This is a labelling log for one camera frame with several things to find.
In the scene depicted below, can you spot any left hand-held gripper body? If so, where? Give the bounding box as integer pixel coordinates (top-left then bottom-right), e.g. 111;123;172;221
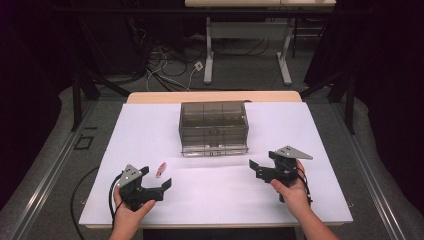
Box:
114;164;165;213

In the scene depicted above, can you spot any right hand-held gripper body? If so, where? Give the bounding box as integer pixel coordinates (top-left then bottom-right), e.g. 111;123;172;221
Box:
255;145;314;204

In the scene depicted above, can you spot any small pink clip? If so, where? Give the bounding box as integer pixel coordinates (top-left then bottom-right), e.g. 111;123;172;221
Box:
155;161;167;178

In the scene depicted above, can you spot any smoky transparent bottom drawer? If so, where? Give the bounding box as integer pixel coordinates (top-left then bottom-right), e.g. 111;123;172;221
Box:
180;143;250;158

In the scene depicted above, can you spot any smoky transparent drawer organizer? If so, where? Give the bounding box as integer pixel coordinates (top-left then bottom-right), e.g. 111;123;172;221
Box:
178;100;250;158

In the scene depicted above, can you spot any person's left hand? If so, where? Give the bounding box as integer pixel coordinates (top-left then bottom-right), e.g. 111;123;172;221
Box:
112;185;157;234

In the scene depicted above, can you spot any person's right hand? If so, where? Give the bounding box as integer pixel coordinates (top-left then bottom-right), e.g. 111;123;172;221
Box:
269;159;313;220

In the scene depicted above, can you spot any white table mat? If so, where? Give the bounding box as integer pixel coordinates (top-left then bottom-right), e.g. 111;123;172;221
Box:
78;102;354;225

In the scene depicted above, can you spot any light wooden table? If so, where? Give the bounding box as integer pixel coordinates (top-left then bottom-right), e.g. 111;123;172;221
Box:
84;90;348;231

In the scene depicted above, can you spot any black metal stand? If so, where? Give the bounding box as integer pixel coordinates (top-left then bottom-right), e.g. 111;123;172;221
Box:
70;71;132;132
299;70;356;135

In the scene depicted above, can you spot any white-legged background desk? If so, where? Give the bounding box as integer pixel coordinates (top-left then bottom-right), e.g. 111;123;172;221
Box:
184;0;337;86

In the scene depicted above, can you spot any dark curtain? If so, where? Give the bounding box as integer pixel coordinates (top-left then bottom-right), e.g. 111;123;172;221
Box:
303;0;424;214
0;0;148;209

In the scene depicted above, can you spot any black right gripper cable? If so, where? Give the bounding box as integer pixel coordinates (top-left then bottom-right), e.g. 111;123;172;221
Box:
298;168;314;205

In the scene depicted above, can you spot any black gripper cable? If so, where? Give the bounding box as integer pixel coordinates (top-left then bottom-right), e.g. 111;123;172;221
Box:
298;168;314;205
69;164;122;240

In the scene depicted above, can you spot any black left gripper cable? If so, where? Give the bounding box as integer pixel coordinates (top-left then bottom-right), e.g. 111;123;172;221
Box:
69;164;122;240

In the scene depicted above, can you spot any aluminium floor rail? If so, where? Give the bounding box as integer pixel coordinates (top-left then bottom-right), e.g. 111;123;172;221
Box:
9;99;98;240
333;103;407;240

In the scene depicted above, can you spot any tangle of floor cables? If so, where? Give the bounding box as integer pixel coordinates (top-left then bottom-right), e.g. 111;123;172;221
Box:
128;16;271;93

